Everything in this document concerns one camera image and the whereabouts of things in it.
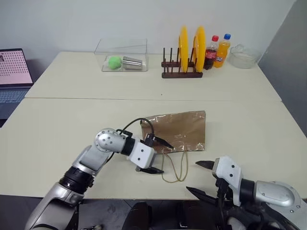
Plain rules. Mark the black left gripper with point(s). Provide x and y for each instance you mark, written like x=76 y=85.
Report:
x=149 y=140

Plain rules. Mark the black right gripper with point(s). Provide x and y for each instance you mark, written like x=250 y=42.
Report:
x=223 y=188

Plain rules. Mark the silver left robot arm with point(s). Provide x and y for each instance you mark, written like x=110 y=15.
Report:
x=81 y=165

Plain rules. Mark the brown paper bag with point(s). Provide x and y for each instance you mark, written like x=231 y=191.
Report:
x=177 y=131

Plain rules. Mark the dark wooden dish rack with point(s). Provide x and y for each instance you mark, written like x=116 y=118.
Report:
x=182 y=74

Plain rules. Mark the stacked metal cups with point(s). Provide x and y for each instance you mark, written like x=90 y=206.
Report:
x=132 y=63

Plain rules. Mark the green ball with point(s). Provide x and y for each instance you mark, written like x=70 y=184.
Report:
x=114 y=62

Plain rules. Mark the clear plastic box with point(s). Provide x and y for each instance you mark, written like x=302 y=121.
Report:
x=121 y=54

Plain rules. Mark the yellow plate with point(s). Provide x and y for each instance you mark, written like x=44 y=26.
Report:
x=200 y=49
x=183 y=50

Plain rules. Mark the cola bottle red cap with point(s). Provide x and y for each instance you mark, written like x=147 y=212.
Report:
x=209 y=56

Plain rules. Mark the orange soda bottle blue cap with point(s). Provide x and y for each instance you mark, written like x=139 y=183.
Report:
x=221 y=54

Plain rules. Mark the clear glass bowl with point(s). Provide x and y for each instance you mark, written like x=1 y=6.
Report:
x=242 y=57

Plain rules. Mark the grey laptop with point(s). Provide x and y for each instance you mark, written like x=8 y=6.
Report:
x=12 y=69

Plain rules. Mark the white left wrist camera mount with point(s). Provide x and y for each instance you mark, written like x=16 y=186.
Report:
x=141 y=154

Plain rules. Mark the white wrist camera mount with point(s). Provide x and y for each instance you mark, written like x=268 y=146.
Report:
x=141 y=154
x=227 y=172

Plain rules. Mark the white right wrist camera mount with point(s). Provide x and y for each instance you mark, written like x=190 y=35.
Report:
x=227 y=172

